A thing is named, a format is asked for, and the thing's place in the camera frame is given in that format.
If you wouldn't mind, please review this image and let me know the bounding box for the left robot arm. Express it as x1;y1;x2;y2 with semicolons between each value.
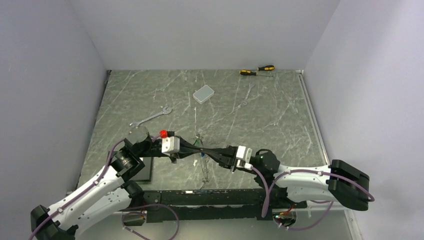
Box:
29;126;221;240

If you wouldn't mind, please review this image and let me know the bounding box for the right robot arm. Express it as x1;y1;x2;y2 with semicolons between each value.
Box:
200;146;375;213

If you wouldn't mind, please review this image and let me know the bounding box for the large silver wrench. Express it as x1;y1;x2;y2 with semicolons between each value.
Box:
129;105;173;128

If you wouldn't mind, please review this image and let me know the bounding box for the black plate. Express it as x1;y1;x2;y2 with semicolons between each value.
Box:
107;150;153;182

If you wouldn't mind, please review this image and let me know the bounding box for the small silver wrench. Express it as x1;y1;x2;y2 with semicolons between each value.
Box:
241;82;255;106

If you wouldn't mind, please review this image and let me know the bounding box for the clear plastic box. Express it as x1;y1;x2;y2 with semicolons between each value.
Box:
192;85;215;104

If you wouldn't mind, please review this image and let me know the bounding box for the lower yellow black screwdriver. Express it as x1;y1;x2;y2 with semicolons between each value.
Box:
239;69;273;77

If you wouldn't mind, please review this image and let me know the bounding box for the yellow black screwdriver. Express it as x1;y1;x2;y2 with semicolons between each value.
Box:
257;65;275;72
239;69;273;77

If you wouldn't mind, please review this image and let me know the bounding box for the upper yellow black screwdriver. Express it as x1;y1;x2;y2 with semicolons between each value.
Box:
257;65;275;72

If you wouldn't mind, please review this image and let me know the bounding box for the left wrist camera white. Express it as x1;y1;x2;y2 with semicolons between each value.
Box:
159;129;180;155

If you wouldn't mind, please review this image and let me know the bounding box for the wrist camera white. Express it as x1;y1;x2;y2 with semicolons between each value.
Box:
159;129;180;155
235;145;253;171

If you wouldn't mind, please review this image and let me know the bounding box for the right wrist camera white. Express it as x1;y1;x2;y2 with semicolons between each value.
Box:
235;145;253;171

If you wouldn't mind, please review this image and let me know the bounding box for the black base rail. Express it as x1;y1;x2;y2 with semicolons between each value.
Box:
124;188;307;223

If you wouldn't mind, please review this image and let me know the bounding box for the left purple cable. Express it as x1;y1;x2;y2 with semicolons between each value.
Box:
28;134;180;240

